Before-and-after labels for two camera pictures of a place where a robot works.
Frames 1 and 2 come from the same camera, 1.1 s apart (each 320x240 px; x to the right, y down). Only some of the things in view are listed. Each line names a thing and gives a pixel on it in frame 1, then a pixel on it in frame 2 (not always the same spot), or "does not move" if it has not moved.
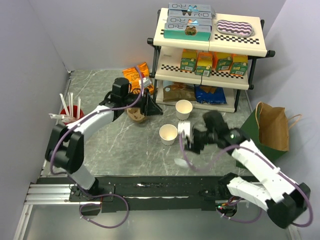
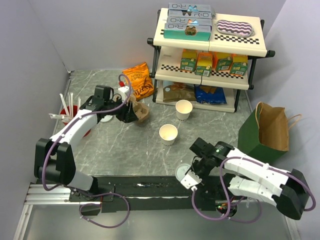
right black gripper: (195, 144) → (195, 162)
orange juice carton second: (204, 64) does not move
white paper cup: (183, 107) does not move
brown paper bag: (274, 125) does not move
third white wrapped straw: (78, 107) does not move
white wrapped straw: (64, 104) does not move
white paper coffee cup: (168, 133) does not move
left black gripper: (148, 106) → (127, 114)
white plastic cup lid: (181, 162) → (181, 170)
